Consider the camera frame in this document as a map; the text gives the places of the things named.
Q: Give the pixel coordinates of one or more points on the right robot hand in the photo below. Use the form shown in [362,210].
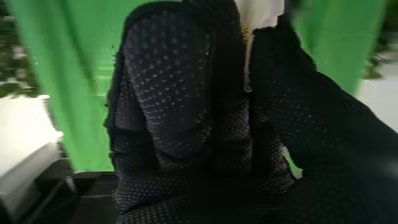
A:
[177,133]

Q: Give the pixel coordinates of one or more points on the white flower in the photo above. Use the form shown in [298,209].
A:
[257,13]

